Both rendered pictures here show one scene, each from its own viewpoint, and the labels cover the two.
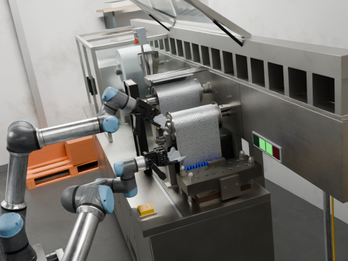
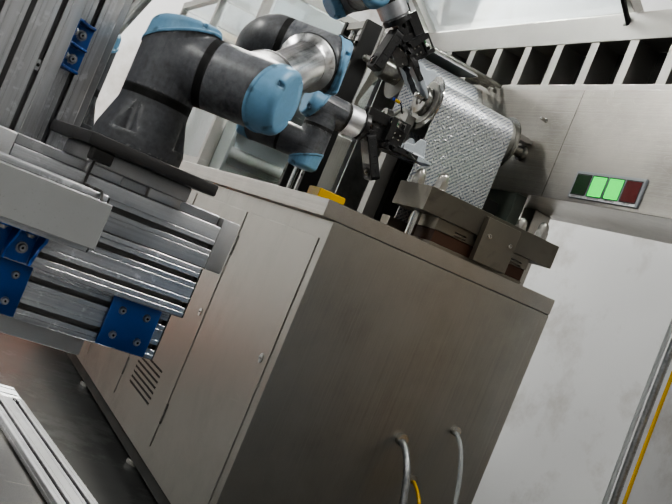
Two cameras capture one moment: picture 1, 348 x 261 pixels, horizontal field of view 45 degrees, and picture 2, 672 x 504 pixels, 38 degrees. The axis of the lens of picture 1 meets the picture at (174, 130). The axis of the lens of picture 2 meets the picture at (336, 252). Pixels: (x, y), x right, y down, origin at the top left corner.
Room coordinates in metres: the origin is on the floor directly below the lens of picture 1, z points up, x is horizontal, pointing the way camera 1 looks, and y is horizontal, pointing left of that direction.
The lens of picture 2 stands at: (-0.42, 0.52, 0.77)
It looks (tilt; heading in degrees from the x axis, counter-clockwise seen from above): 1 degrees up; 350
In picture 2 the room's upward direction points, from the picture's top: 23 degrees clockwise
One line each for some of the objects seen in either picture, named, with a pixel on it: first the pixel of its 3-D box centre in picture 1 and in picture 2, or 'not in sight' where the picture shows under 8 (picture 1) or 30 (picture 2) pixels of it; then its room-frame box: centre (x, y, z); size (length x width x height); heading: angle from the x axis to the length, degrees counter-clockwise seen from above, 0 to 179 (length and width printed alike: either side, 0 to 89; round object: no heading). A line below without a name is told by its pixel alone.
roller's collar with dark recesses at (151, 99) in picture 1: (151, 100); (389, 70); (2.27, 0.10, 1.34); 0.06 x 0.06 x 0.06; 15
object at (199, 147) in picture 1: (199, 148); (454, 172); (2.01, -0.12, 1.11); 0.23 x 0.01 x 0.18; 105
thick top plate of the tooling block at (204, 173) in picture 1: (218, 174); (476, 224); (1.91, -0.19, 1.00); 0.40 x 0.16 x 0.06; 105
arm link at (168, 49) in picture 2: not in sight; (178, 59); (1.21, 0.59, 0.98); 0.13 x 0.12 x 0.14; 74
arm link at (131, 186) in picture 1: (126, 185); (303, 144); (1.91, 0.28, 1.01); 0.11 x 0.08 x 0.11; 74
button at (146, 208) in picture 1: (145, 208); (325, 196); (1.82, 0.19, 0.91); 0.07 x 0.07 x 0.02; 15
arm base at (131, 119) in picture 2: not in sight; (146, 123); (1.21, 0.60, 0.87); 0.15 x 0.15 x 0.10
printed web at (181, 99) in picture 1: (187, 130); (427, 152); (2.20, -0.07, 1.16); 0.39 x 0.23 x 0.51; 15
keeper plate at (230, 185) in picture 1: (230, 187); (495, 245); (1.82, -0.23, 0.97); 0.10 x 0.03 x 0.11; 105
